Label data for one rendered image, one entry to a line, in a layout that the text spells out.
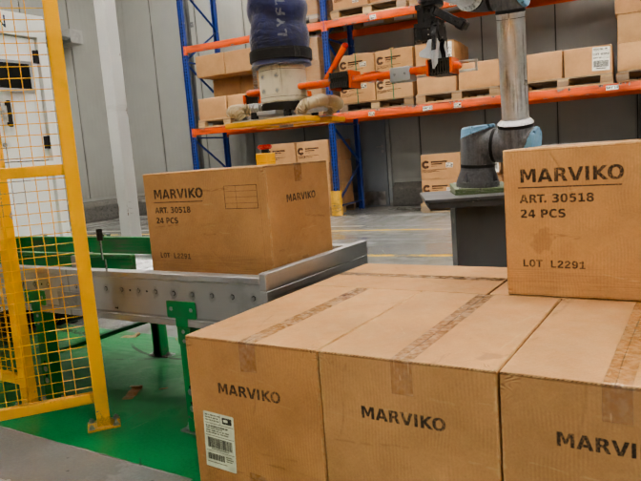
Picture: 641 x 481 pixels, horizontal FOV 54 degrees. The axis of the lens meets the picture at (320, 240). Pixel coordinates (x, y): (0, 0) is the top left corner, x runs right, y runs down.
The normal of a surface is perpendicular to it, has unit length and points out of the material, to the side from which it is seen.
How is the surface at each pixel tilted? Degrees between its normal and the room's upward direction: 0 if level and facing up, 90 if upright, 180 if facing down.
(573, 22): 90
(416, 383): 90
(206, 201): 90
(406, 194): 90
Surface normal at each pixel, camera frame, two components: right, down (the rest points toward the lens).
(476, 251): -0.11, 0.14
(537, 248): -0.53, 0.15
